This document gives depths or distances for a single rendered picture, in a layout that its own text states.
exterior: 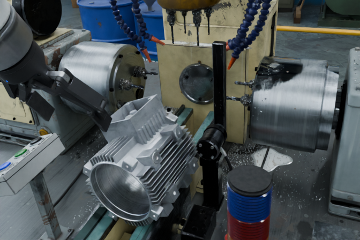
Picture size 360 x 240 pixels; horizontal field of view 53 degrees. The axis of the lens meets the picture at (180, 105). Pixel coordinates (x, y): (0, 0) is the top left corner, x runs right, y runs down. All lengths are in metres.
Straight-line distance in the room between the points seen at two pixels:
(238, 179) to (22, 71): 0.34
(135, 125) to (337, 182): 0.53
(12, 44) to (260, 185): 0.38
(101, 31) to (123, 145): 2.35
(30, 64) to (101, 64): 0.56
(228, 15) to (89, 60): 0.47
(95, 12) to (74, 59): 1.88
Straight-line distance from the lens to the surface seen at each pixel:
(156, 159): 0.75
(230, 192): 0.50
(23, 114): 1.34
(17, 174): 0.86
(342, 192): 1.02
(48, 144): 0.91
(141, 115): 0.80
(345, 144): 0.94
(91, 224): 0.88
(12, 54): 0.54
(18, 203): 1.20
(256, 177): 0.50
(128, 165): 0.73
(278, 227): 1.01
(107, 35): 3.06
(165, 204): 0.82
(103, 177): 0.87
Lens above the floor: 1.54
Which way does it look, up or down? 29 degrees down
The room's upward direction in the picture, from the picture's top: 4 degrees counter-clockwise
